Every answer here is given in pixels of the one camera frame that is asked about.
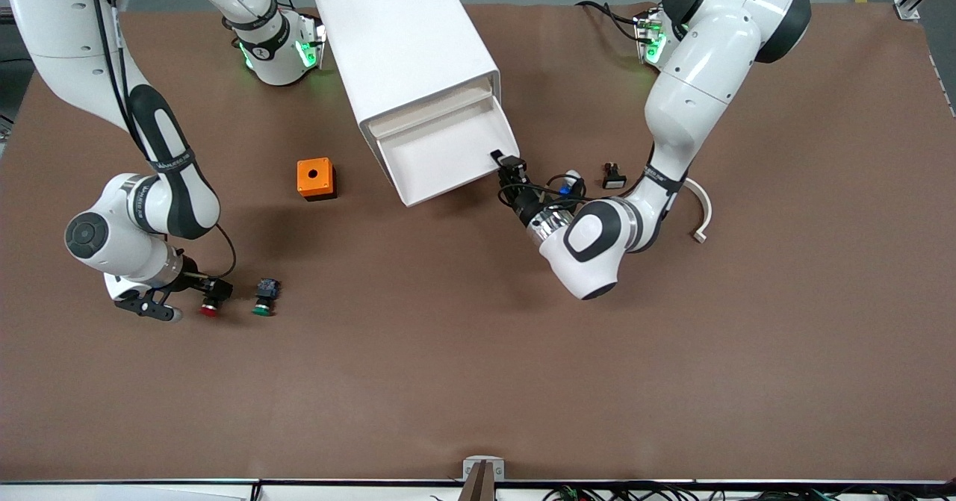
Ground white curved plastic piece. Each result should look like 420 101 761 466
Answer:
676 178 714 244

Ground black cable bundle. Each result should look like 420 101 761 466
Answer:
541 484 956 501

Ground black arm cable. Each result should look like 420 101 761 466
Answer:
86 0 238 281
497 165 598 211

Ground white table frame rail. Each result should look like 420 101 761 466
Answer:
0 480 956 501

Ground orange button enclosure box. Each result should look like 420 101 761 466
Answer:
297 158 338 202

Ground green mushroom push button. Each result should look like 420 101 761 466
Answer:
252 278 283 317

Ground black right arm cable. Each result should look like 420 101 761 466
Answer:
86 0 238 281

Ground grey metal edge bracket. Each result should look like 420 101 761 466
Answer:
462 455 506 482

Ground white drawer cabinet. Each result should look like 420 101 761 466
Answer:
314 0 501 181

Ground black base cable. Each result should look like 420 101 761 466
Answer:
575 1 647 43

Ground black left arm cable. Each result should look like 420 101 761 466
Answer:
497 165 598 211

